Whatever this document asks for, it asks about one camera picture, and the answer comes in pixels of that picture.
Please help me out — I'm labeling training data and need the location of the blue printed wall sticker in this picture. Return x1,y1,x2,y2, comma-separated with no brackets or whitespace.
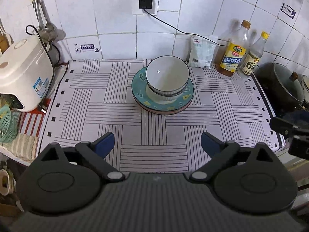
74,42,100,55

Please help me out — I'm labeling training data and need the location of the dark wall sticker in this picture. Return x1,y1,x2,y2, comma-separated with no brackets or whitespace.
281,3,297,20

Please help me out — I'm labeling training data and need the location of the red striped cloth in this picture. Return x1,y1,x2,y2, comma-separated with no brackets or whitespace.
18,98,52,138

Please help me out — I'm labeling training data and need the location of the large yellow label bottle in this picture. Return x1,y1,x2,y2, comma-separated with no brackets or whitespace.
219,20,251,77

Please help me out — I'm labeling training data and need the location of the black rice cooker cable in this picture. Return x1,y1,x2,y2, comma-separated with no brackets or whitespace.
25,25,61,113

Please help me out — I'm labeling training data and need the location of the green plastic basket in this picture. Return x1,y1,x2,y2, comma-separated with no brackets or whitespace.
0,106,21,143

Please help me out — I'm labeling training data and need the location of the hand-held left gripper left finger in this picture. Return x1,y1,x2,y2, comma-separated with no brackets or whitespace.
40,132,125,182

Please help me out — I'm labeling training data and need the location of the beige striped towel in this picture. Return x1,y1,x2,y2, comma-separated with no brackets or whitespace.
0,133,40,163

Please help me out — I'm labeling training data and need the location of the striped white tablecloth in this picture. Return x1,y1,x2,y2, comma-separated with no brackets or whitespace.
39,58,286,174

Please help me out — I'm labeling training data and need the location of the white plastic object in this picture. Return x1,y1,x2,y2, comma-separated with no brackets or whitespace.
0,169,14,196

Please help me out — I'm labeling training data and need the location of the white rice cooker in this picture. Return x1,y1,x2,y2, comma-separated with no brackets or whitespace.
0,36,55,112

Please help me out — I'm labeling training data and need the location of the hanging metal ladle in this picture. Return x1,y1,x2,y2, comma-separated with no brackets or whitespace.
30,0,57,40

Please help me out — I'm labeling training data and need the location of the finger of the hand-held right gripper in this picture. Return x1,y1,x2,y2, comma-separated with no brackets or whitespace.
269,117,302,137

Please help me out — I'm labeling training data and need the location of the dark pot with glass lid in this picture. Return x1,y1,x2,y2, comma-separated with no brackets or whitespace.
258,63,305,110

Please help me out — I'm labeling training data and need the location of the teal plate with egg print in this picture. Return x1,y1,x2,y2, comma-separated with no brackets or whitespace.
132,67,194,111

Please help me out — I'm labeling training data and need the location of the pink plate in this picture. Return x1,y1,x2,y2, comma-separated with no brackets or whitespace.
138,100,190,116

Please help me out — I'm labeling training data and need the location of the white salt bag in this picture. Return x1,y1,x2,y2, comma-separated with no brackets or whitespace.
188,35,218,70

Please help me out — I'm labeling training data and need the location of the black adapter cable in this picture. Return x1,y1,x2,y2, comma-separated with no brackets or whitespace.
142,0,228,47

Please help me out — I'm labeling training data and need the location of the white wall socket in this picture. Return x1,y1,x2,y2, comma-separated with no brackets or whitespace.
132,0,160,15

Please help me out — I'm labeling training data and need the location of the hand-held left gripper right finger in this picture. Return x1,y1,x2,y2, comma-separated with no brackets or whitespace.
189,132,276,183

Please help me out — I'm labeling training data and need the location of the small white label bottle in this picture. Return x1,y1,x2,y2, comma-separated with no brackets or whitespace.
238,31,269,79

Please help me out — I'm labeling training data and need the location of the grey ceramic bowl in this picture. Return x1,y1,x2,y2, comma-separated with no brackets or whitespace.
145,56,190,105

